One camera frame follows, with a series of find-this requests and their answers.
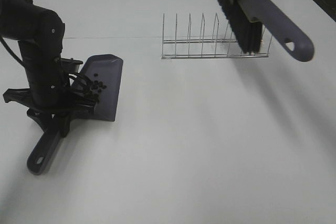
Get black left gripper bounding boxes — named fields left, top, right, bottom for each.
left=3, top=57, right=96, bottom=137

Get grey hand brush black bristles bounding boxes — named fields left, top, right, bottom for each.
left=217, top=0, right=314, bottom=62

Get pile of coffee beans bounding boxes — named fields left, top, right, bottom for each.
left=83, top=72, right=107, bottom=102

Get grey plastic dustpan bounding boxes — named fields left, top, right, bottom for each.
left=27, top=54, right=123, bottom=175

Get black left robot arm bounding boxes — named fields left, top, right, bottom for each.
left=1, top=0, right=95, bottom=136

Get chrome wire dish rack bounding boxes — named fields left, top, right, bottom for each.
left=161, top=14, right=272, bottom=59

